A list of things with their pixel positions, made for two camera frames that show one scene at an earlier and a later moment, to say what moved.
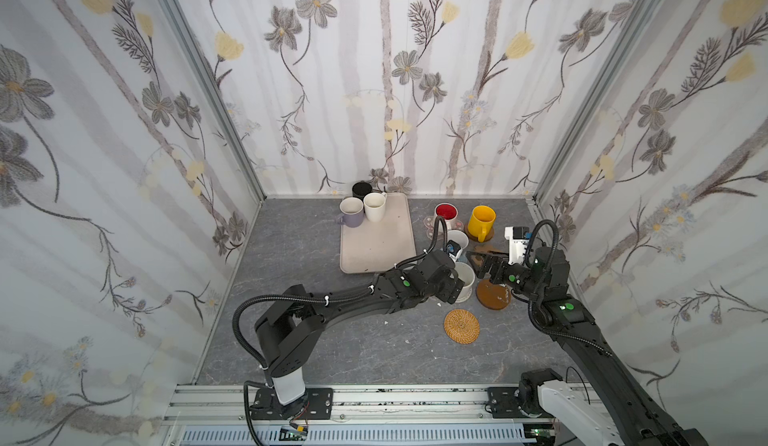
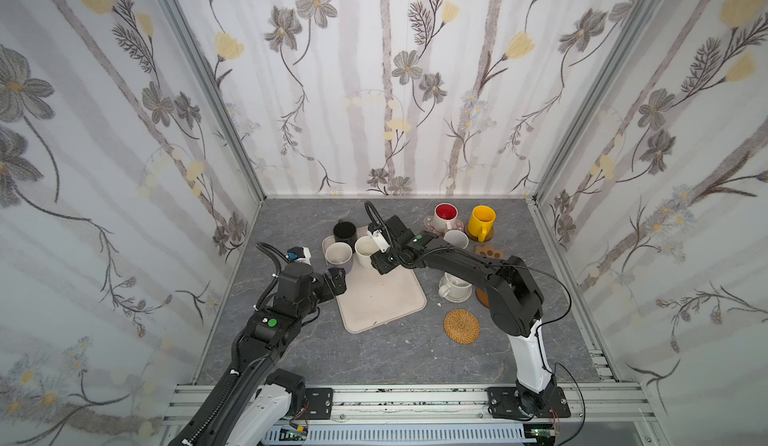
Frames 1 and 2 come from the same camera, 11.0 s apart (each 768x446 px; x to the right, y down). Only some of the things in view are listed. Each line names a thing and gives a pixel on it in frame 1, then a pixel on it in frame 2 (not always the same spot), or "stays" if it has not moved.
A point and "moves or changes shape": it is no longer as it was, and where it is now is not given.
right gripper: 495,268 -> 389,251
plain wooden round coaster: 469,236 stays
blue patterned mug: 461,239 stays
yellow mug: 481,221 stays
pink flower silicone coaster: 429,223 stays
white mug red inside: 447,212 stays
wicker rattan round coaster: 462,326 stays
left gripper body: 450,286 -> 335,284
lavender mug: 352,210 -> 339,255
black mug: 361,189 -> 345,231
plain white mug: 375,204 -> 365,247
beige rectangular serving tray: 378,246 moves or changes shape
